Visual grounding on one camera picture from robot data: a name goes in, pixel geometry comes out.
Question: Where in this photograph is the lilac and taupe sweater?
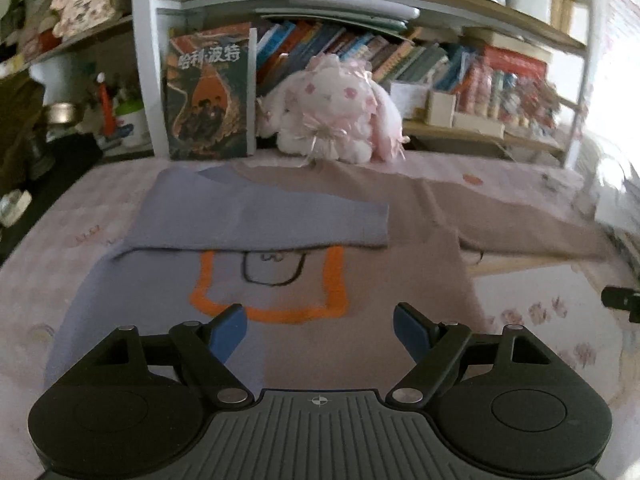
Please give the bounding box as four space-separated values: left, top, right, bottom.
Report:
44 162 606 392

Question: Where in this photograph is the pink checkered desk mat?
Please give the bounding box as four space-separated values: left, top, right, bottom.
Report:
1 152 639 479

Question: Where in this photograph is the white green lidded cup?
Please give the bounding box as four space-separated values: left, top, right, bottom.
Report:
114 100 150 148

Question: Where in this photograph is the small white box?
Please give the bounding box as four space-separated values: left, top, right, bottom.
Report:
425 91 457 128

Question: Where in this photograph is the row of colourful books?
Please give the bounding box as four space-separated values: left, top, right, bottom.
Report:
257 16 560 133

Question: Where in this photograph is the orange red bottle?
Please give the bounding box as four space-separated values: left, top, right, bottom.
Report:
96 73 117 138

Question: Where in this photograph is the pink white plush bunny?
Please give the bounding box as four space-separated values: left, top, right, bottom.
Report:
256 54 409 165

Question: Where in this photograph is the metal bowl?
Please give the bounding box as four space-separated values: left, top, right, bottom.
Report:
43 102 82 126

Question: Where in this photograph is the Harry Potter book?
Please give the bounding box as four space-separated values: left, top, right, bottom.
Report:
165 23 257 160

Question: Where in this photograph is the white wooden bookshelf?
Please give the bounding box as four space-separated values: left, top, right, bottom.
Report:
132 0 603 168

